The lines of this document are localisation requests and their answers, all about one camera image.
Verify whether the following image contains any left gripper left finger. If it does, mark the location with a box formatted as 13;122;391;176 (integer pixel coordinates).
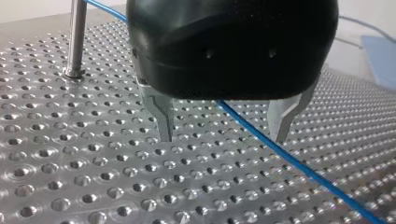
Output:
137;81;175;144

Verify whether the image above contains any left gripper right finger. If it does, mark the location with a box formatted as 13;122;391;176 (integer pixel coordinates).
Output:
266;81;318;145

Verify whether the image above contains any grey board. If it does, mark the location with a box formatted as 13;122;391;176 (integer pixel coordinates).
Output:
360;35;396;91

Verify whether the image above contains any blue cable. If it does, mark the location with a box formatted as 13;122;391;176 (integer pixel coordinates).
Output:
84;0;387;224

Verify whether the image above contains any metal post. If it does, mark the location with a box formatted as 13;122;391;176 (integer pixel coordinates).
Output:
64;0;88;80

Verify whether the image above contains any grey cable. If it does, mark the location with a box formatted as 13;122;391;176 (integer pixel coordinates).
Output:
334;14;396;50

